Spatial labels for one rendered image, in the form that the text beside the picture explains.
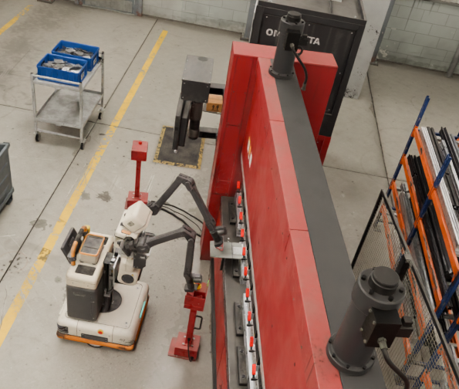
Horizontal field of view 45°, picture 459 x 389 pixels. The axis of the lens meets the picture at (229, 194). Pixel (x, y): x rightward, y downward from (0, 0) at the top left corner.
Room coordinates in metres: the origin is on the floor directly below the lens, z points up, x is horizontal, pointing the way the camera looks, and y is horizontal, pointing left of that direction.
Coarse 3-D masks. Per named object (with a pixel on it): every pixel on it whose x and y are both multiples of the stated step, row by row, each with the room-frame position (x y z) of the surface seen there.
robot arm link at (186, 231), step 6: (180, 228) 2.93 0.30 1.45; (186, 228) 2.93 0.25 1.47; (162, 234) 2.94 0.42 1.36; (168, 234) 2.91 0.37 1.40; (174, 234) 2.90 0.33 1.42; (180, 234) 2.90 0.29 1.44; (186, 234) 2.89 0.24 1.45; (192, 234) 2.93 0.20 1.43; (150, 240) 2.91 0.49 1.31; (156, 240) 2.90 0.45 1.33; (162, 240) 2.90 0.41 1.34; (168, 240) 2.90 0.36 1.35; (138, 246) 2.87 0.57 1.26; (144, 246) 2.88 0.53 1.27; (150, 246) 2.89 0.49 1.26
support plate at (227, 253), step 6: (210, 246) 3.29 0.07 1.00; (228, 246) 3.33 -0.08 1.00; (234, 246) 3.34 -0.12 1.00; (240, 246) 3.36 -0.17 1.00; (210, 252) 3.22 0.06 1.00; (216, 252) 3.23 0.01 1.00; (222, 252) 3.24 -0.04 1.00; (228, 252) 3.26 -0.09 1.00; (228, 258) 3.20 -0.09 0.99; (234, 258) 3.21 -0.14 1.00; (240, 258) 3.22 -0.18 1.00
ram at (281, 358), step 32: (256, 96) 3.95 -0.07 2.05; (256, 128) 3.68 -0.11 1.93; (256, 160) 3.42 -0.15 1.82; (256, 192) 3.17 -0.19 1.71; (256, 224) 2.95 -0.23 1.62; (256, 256) 2.73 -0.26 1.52; (256, 288) 2.53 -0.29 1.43; (288, 288) 1.96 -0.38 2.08; (256, 320) 2.33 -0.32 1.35; (288, 320) 1.82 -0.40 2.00; (288, 352) 1.69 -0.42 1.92; (288, 384) 1.57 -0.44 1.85
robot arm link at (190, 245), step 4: (188, 240) 2.88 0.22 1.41; (192, 240) 2.88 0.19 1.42; (188, 244) 2.88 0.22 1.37; (192, 244) 2.88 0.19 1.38; (188, 248) 2.91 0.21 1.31; (192, 248) 2.91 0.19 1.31; (188, 252) 2.91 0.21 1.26; (192, 252) 2.91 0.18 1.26; (188, 256) 2.91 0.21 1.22; (192, 256) 2.91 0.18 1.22; (188, 260) 2.91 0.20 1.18; (192, 260) 2.92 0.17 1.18; (188, 264) 2.91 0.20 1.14; (192, 264) 2.94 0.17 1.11; (184, 268) 2.91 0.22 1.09; (188, 268) 2.91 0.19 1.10; (184, 272) 2.91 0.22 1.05; (188, 272) 2.91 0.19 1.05
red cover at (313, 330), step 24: (264, 72) 3.89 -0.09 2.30; (264, 96) 3.55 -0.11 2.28; (264, 120) 3.37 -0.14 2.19; (288, 144) 2.94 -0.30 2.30; (288, 168) 2.69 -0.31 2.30; (288, 192) 2.46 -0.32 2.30; (288, 216) 2.25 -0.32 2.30; (288, 240) 2.13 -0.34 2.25; (288, 264) 2.02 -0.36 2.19; (312, 264) 1.93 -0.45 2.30; (312, 288) 1.78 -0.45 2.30; (312, 312) 1.64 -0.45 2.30; (312, 336) 1.51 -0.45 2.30; (312, 360) 1.39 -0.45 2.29; (312, 384) 1.32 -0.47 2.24; (336, 384) 1.30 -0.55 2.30
